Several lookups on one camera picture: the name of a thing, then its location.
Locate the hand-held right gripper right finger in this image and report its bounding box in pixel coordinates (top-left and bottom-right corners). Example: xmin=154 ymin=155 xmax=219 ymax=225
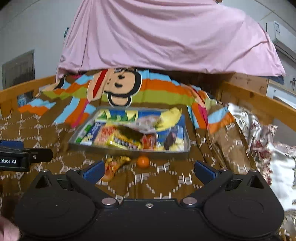
xmin=180 ymin=160 xmax=266 ymax=208

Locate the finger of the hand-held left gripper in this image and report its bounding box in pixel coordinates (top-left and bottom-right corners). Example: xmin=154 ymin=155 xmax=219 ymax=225
xmin=0 ymin=140 xmax=53 ymax=164

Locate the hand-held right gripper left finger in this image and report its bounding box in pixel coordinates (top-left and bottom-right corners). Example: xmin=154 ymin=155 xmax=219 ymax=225
xmin=35 ymin=160 xmax=119 ymax=208

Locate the gold snack packet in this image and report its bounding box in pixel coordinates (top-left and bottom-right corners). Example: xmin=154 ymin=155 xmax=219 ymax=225
xmin=100 ymin=156 xmax=131 ymax=182

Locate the rice cracker packet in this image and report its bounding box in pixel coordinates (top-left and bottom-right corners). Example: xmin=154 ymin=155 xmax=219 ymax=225
xmin=94 ymin=124 xmax=121 ymax=146

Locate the blue snack packet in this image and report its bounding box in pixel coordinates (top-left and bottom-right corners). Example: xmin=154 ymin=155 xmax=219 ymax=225
xmin=84 ymin=122 xmax=104 ymax=141

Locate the grey tray with drawing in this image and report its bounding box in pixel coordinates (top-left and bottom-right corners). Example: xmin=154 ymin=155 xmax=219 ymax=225
xmin=69 ymin=106 xmax=190 ymax=159

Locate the red spicy snack packet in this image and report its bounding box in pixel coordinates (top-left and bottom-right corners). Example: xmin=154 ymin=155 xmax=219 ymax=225
xmin=141 ymin=133 xmax=160 ymax=150

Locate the clear pastry packet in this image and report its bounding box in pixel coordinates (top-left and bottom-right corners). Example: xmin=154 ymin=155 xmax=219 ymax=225
xmin=132 ymin=116 xmax=162 ymax=135

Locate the person's left forearm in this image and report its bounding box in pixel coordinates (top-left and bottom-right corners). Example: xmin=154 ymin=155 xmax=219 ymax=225
xmin=0 ymin=215 xmax=20 ymax=241

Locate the orange tangerine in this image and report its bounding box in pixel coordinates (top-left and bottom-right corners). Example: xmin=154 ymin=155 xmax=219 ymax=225
xmin=136 ymin=156 xmax=149 ymax=168

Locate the floral quilt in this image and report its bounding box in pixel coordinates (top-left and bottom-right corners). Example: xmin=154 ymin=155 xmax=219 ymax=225
xmin=228 ymin=103 xmax=296 ymax=241

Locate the printed blanket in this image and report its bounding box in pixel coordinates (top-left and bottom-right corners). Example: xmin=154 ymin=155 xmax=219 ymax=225
xmin=0 ymin=67 xmax=262 ymax=209

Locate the pink cloth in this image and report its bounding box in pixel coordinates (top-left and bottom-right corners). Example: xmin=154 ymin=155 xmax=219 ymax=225
xmin=55 ymin=0 xmax=287 ymax=81

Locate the white air conditioner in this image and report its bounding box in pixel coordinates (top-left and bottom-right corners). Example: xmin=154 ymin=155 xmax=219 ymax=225
xmin=266 ymin=21 xmax=296 ymax=56

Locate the wooden bed frame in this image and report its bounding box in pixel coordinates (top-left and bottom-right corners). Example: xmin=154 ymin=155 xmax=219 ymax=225
xmin=0 ymin=75 xmax=296 ymax=126

